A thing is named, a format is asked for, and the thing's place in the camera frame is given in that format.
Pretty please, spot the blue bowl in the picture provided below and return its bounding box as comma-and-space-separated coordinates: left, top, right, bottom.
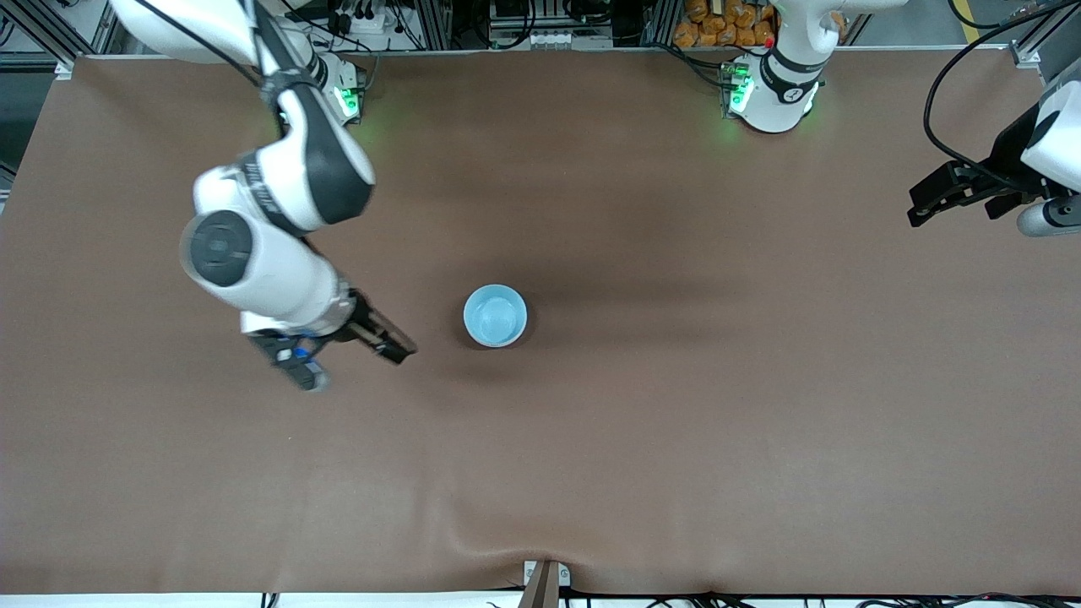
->
463, 285, 529, 349

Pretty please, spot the brown table mat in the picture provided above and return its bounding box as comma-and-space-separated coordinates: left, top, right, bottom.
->
0, 46, 1081, 596

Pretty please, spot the bag of orange buns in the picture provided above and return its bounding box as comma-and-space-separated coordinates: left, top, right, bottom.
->
673, 0, 847, 49

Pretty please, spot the white power strip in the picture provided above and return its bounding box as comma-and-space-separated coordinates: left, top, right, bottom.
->
325, 0, 405, 36

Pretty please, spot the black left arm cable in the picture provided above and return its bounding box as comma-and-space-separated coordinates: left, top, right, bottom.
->
924, 0, 1081, 170

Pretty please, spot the aluminium frame profile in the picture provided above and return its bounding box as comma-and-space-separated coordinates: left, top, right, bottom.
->
1009, 0, 1081, 70
0, 0, 115, 79

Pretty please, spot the metal table edge bracket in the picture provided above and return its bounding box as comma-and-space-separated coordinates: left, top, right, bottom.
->
523, 560, 572, 608

